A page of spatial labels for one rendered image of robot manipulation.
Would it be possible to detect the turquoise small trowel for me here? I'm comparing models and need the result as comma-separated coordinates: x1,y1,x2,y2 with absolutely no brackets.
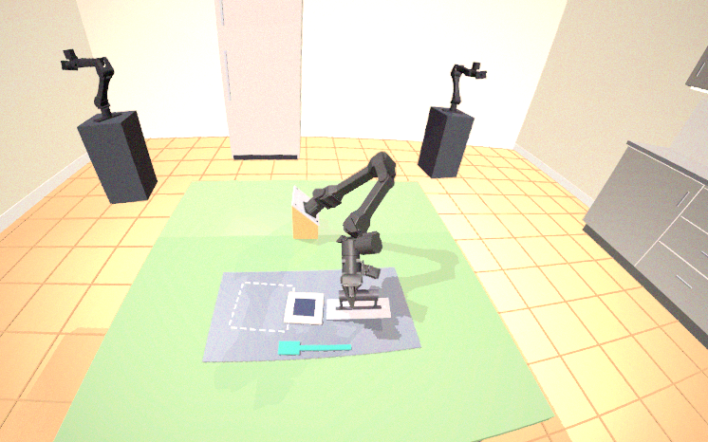
278,341,351,355

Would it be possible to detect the white square tile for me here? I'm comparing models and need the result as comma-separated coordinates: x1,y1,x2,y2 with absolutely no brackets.
284,292,324,324

